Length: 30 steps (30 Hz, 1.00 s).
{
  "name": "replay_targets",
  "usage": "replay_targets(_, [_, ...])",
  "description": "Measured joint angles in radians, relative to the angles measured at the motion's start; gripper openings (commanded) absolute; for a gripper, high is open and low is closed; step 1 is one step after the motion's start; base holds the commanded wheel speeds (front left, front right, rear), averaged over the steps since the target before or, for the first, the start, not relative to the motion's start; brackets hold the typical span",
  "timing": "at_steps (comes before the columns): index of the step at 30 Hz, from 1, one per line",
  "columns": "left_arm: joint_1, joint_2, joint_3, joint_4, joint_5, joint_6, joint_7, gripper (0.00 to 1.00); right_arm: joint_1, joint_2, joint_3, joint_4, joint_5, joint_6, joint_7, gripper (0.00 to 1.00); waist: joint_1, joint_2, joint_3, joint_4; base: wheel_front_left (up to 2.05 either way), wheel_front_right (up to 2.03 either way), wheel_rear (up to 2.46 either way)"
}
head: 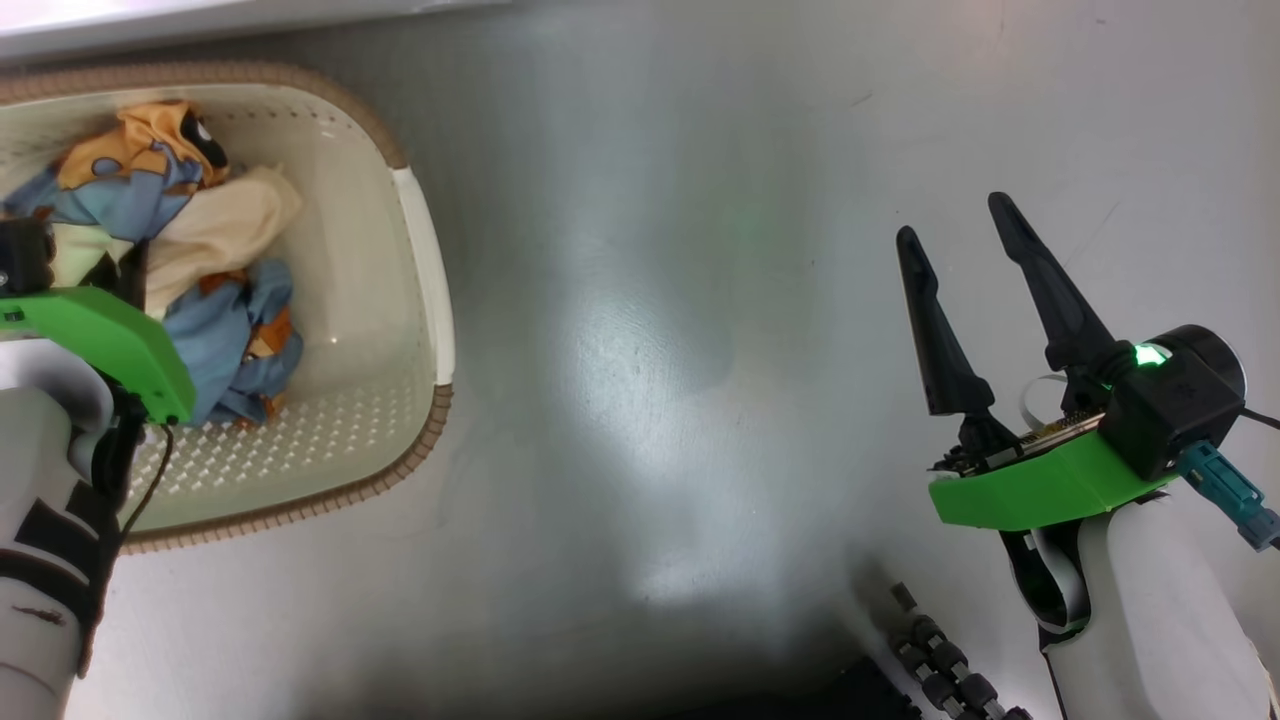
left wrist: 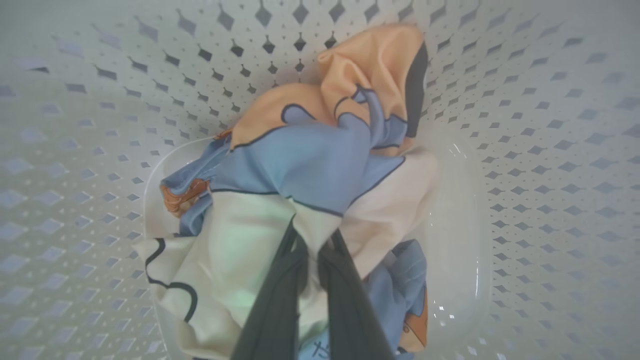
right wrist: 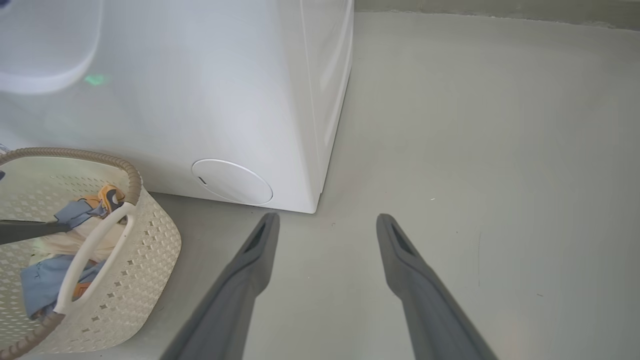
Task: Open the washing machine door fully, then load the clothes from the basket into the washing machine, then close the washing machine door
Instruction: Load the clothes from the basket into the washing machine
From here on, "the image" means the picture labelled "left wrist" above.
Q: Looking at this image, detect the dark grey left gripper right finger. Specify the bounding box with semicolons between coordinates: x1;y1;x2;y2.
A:
318;229;396;360

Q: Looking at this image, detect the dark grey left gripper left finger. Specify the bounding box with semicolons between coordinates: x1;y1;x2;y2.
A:
231;216;309;360

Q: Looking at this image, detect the cream blue orange printed garment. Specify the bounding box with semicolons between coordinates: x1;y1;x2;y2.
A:
132;22;444;360

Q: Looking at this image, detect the cream perforated laundry basket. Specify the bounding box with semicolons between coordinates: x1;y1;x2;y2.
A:
0;0;640;360

